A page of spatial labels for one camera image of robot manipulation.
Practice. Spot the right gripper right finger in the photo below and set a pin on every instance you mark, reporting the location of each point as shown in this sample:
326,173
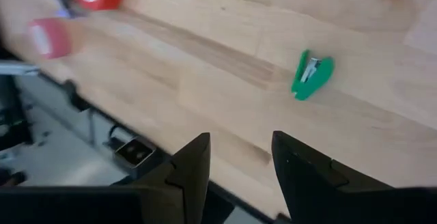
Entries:
304,179

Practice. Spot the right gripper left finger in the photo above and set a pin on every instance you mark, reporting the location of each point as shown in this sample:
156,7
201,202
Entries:
191,179

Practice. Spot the green mini stapler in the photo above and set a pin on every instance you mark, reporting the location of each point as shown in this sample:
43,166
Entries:
321,77

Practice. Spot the pink tape roll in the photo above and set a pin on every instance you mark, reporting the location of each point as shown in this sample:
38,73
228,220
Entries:
59,38

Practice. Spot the lilac staple remover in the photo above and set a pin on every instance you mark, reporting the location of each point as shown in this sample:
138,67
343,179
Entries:
68,5

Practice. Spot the black table clamp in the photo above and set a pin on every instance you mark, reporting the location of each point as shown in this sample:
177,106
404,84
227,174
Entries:
73,96

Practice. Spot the silver aluminium bar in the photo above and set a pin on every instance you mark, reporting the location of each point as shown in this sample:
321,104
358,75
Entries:
17,68

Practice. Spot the table-level camera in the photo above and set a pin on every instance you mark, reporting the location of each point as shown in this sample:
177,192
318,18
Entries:
134,152

